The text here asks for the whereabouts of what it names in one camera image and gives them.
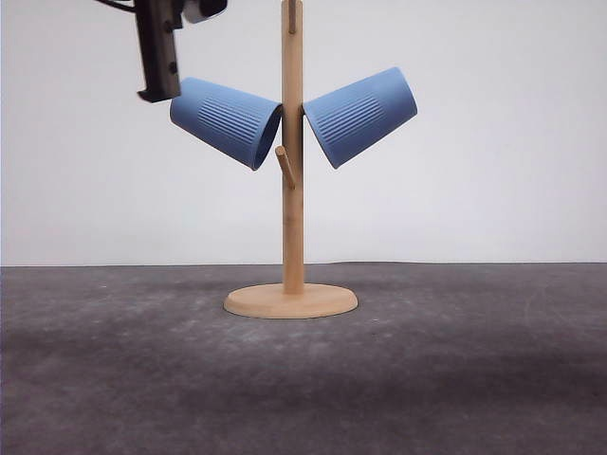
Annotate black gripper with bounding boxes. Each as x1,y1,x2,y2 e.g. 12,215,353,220
135,0,228,102

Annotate blue cup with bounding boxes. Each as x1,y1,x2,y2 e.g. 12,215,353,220
303,67,417,169
170,77,283,171

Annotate wooden mug tree stand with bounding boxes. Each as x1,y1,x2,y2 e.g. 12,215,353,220
224,0,358,319

